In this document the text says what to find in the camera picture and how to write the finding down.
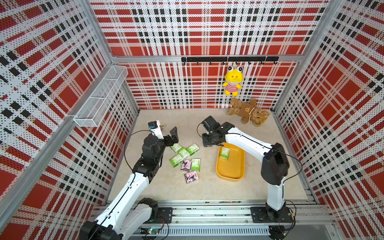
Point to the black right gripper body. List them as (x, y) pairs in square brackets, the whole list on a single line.
[(209, 139)]

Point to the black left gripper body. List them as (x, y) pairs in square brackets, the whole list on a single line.
[(167, 142)]

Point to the green tissue pack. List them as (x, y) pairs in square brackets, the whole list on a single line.
[(195, 164), (192, 149), (224, 153), (176, 160), (176, 147), (183, 152)]

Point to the yellow storage tray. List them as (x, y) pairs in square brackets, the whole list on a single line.
[(232, 169)]

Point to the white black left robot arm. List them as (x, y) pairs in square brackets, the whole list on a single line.
[(122, 218)]

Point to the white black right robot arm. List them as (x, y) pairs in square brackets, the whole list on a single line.
[(275, 164)]

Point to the pink tissue pack middle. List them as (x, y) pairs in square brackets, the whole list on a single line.
[(186, 165)]

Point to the pink tissue pack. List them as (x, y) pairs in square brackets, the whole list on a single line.
[(191, 177), (186, 165)]

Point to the brown teddy bear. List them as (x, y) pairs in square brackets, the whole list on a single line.
[(249, 112)]

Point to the pink tissue pack bottom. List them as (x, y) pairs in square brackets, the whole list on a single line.
[(191, 177)]

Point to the yellow frog plush toy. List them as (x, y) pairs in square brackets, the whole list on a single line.
[(233, 78)]

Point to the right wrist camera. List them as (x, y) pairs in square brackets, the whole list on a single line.
[(209, 122)]

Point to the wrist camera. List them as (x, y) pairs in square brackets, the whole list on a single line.
[(209, 122), (155, 128)]

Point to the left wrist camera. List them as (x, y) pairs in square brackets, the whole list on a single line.
[(155, 128)]

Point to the black hook rail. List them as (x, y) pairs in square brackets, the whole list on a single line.
[(261, 59)]

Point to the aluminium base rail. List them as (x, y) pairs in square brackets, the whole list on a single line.
[(303, 219)]

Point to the white wire mesh basket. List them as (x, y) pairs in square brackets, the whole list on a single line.
[(96, 106)]

